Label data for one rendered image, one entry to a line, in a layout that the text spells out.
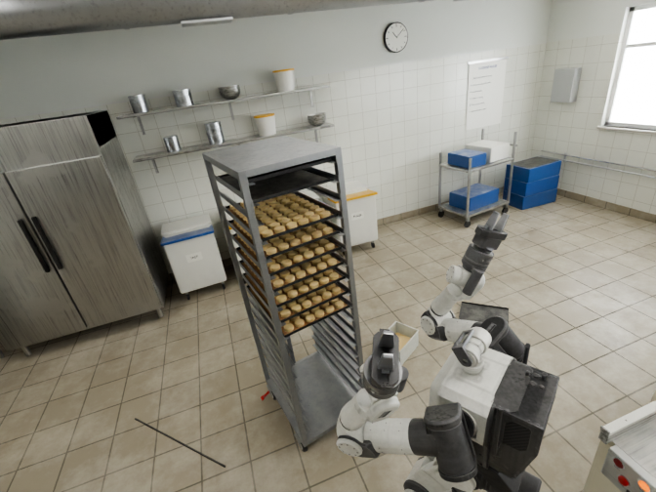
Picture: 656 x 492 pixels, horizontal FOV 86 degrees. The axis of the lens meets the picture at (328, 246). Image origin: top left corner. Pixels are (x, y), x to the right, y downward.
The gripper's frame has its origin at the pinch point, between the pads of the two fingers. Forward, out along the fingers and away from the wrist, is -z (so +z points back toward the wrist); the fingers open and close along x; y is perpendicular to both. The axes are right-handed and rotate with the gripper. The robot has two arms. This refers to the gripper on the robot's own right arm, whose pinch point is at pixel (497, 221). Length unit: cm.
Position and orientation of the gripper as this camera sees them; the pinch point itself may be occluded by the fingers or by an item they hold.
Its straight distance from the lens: 130.3
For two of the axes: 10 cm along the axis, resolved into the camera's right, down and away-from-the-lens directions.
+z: -2.9, 8.6, 4.2
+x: -9.0, -0.9, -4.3
